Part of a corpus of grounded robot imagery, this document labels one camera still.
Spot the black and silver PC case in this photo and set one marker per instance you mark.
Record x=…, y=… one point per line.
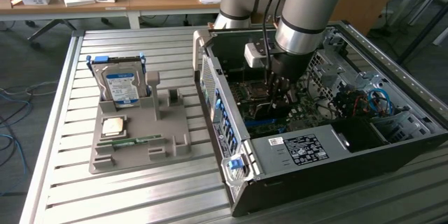
x=315, y=182

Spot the metal CPU socket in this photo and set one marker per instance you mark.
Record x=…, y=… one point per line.
x=255, y=90

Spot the green RAM stick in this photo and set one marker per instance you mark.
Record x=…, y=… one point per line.
x=123, y=142

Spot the green motherboard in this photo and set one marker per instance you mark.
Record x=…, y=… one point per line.
x=308, y=107

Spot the metal disk bay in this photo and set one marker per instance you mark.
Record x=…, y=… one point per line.
x=403, y=127

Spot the grey plastic parts rack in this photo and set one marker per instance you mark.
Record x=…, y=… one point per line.
x=140, y=129

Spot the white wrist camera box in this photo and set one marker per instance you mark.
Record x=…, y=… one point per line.
x=253, y=56

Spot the grey power supply unit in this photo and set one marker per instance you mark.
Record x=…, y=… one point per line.
x=269, y=163

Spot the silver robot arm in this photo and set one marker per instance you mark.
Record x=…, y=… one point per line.
x=308, y=11

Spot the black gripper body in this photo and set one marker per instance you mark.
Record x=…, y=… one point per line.
x=292, y=66

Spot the hard disk with blue carrier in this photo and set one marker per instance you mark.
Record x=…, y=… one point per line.
x=119, y=87

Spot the silver CPU chip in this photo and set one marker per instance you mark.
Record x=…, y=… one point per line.
x=112, y=127

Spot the blue case latch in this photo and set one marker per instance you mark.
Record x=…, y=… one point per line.
x=235, y=163

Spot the blue expansion slot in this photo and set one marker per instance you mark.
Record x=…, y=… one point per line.
x=259, y=123

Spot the wooden desk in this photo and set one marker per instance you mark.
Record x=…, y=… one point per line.
x=52, y=9

